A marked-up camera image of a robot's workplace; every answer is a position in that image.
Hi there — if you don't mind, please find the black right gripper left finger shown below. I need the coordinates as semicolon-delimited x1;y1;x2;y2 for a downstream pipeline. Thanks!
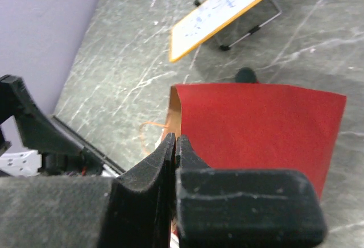
97;133;176;247

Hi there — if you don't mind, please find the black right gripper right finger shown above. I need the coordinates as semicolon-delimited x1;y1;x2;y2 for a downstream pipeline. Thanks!
176;136;327;247

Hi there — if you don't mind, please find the red brown paper bag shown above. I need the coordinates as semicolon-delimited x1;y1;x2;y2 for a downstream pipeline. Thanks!
162;83;346;195

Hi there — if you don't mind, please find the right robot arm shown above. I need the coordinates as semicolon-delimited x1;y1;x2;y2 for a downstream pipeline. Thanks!
1;75;328;247

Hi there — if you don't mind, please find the small whiteboard with yellow frame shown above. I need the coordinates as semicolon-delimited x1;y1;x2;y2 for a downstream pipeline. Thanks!
169;0;262;62

